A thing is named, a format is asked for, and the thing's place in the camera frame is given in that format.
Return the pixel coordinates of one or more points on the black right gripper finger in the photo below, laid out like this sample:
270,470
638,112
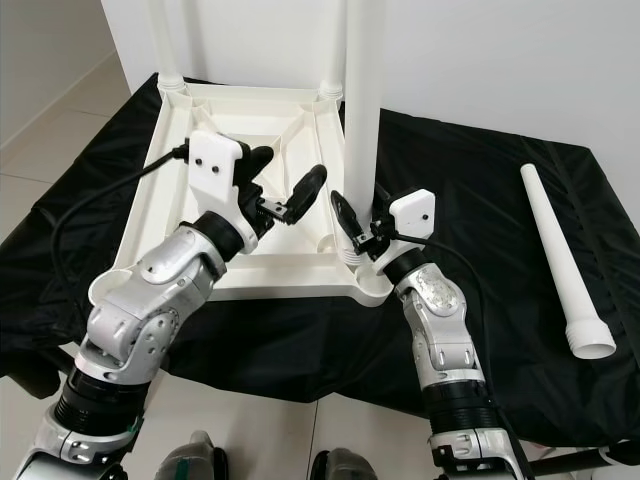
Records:
345,213

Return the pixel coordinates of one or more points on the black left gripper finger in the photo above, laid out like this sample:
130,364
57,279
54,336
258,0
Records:
257,160
307,190

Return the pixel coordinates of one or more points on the white plastic children table top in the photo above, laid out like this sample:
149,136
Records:
150,230

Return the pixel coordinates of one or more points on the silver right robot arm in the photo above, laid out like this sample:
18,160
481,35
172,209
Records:
440,320

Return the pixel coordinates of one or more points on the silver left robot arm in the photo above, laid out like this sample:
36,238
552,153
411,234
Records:
160,300

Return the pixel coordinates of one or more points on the black table cloth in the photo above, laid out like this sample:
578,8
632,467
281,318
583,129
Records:
460,330

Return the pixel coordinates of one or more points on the grey right robot foot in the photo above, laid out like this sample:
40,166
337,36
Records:
345,468

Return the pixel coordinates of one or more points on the grey robot foot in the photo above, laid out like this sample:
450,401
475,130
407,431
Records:
345,468
190,460

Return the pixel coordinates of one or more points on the grey left robot foot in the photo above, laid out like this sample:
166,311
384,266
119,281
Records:
190,460

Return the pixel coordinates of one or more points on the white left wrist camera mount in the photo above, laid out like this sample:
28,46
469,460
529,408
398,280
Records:
217,175

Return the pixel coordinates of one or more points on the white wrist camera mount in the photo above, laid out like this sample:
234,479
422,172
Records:
217,175
412,212

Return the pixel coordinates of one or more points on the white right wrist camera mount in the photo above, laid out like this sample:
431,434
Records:
412,212

